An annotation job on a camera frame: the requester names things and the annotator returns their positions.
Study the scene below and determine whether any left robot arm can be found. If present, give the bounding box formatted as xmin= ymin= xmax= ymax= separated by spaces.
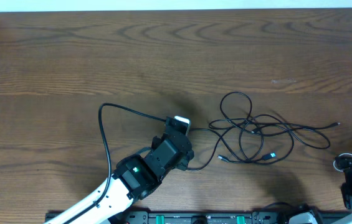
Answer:
xmin=47 ymin=132 xmax=194 ymax=224

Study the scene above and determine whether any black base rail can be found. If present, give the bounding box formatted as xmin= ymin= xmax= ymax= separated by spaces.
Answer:
xmin=44 ymin=203 xmax=335 ymax=224

